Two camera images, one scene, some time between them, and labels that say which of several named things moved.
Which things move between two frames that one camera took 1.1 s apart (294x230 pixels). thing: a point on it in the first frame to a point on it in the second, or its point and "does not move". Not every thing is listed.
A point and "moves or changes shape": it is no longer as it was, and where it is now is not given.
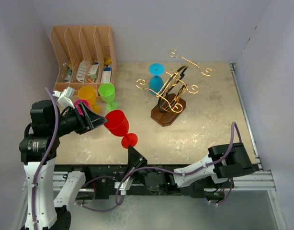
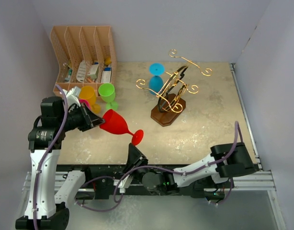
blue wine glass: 156,82 does not move
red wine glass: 118,124 moves or changes shape
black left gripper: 90,120 does not move
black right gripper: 135,159 does not move
